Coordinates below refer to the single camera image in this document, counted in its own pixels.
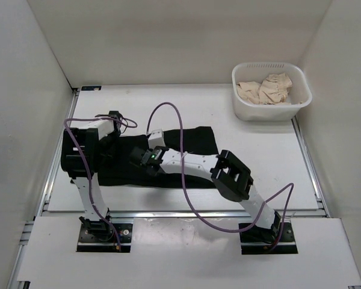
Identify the aluminium front frame rail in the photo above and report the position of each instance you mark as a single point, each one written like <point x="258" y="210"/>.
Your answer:
<point x="184" y="214"/>

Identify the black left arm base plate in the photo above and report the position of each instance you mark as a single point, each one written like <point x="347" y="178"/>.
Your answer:
<point x="123" y="236"/>

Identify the black corner label sticker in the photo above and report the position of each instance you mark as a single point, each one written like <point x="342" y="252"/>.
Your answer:
<point x="91" y="88"/>

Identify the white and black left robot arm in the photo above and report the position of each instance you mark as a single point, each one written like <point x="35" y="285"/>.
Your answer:
<point x="85" y="146"/>

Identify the white plastic laundry basket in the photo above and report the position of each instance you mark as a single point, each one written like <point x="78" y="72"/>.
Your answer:
<point x="299" y="96"/>

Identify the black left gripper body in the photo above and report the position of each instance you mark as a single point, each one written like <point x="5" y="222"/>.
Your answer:
<point x="107" y="145"/>

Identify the black trousers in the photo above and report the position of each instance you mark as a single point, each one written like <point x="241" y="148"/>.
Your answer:
<point x="199" y="140"/>

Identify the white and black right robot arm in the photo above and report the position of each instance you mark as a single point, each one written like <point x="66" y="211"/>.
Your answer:
<point x="230" y="176"/>

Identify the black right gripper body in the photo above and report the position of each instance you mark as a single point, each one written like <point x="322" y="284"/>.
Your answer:
<point x="150" y="173"/>

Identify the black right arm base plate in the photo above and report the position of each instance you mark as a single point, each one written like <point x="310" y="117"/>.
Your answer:
<point x="258" y="242"/>

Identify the beige trousers in basket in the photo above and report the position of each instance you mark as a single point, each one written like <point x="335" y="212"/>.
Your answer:
<point x="274" y="90"/>

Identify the white front cover board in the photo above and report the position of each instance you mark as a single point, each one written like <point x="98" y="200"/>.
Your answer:
<point x="181" y="253"/>

